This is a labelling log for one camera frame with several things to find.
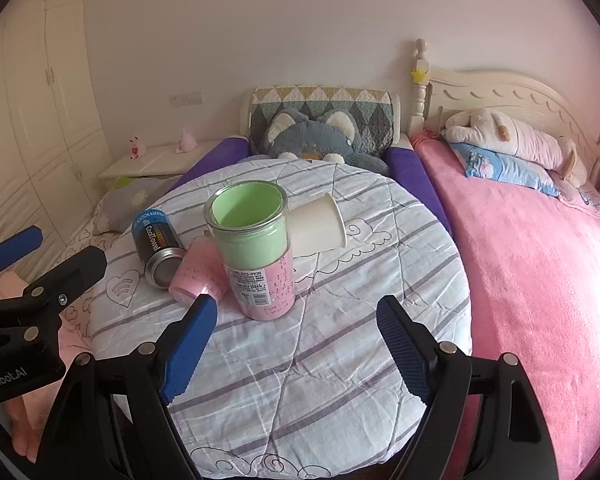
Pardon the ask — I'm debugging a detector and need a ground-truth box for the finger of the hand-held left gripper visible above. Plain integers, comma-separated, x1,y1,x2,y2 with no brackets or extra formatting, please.
0,226,44,282
0,246,109,347

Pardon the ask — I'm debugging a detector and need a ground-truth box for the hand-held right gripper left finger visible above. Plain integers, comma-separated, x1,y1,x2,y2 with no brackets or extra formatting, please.
39,294,219,480

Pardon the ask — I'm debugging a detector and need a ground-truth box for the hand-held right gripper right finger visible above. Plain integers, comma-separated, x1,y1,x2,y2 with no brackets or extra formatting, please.
376,295,562,480

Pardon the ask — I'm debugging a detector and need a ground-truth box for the small pink cup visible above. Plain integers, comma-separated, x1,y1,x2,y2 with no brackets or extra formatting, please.
169,236,228,307

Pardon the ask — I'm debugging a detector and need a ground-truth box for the white paper cup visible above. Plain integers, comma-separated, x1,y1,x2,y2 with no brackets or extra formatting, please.
285,192,348,259

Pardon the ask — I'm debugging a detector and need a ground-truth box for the green and pink tall cup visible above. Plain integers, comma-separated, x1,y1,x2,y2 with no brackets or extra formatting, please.
203,180,297,321

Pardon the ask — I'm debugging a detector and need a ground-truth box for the heart print sheet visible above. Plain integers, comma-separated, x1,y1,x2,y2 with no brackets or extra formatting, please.
55,232,146,356

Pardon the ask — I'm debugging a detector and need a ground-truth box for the pink cloth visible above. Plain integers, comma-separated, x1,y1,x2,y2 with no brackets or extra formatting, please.
0,270,96,461

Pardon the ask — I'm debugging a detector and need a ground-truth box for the black metal can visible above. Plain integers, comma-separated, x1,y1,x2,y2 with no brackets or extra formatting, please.
131,210,187,288

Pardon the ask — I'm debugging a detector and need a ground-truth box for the grey flower cushion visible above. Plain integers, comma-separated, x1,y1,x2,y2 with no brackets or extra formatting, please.
92,175,181,233

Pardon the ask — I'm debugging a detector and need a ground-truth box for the striped white quilt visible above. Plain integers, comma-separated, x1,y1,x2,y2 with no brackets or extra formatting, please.
87,157,473,480

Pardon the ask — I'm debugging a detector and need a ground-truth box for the cream nightstand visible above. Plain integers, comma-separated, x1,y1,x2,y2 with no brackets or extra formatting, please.
99,139,226,181

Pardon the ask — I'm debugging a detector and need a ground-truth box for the cream wardrobe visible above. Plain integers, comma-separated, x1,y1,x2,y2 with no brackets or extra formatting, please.
0,0,113,256

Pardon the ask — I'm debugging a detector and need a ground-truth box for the pink fleece blanket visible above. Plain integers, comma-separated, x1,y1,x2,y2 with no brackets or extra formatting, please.
410,130,600,480

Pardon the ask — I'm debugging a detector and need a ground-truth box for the purple bed bumper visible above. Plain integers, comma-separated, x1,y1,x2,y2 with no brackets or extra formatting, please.
167,135,253,196
385,145,453,236

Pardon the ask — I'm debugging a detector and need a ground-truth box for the blue printed pillow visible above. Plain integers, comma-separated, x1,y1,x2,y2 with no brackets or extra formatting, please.
450,142,561,197

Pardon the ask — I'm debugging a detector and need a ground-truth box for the grey cat plush toy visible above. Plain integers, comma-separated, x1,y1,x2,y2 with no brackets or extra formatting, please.
258,109,391,176

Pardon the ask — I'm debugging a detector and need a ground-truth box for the pink printed pillow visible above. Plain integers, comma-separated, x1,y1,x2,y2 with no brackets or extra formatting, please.
560,180,600,223

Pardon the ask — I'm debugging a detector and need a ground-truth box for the pink pig plush toy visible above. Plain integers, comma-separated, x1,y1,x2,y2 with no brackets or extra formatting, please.
441,108,588,183

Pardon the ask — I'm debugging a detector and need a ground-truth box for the patchwork quilted cushion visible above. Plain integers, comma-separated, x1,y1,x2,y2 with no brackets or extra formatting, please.
250,85,398,158

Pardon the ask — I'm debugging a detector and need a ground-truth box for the cream carved bed headboard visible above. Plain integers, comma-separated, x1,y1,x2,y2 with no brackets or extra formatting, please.
409,38,600,196

